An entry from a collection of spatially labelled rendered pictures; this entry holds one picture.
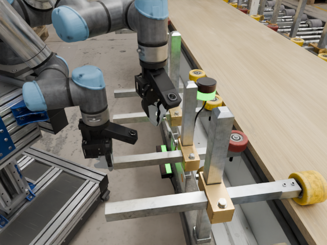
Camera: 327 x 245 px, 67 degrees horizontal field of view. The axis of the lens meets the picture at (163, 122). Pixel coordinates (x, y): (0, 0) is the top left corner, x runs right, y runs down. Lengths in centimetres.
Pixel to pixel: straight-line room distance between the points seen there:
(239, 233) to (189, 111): 47
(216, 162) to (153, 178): 136
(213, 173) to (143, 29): 37
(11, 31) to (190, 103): 50
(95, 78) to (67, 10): 16
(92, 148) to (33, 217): 93
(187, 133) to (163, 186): 107
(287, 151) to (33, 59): 79
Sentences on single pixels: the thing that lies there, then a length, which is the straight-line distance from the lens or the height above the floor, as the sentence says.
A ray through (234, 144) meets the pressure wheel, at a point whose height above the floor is 91.
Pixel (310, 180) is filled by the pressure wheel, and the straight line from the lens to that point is 70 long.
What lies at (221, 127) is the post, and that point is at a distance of 50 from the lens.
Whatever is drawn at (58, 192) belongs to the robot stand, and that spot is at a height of 21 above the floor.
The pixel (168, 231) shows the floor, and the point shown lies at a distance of 166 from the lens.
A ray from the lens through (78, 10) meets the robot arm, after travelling 61.
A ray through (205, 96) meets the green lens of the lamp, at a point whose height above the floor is 107.
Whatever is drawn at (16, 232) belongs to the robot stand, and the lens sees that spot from 161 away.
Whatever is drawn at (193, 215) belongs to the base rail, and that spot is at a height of 70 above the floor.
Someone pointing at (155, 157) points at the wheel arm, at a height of 86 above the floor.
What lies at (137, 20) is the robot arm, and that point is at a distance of 62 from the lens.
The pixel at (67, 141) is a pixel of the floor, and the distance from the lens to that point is 235.
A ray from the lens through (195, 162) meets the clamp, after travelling 82.
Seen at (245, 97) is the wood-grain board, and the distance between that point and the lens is 111.
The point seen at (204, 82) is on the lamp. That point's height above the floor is 110.
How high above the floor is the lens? 144
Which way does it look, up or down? 37 degrees down
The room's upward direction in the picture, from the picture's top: straight up
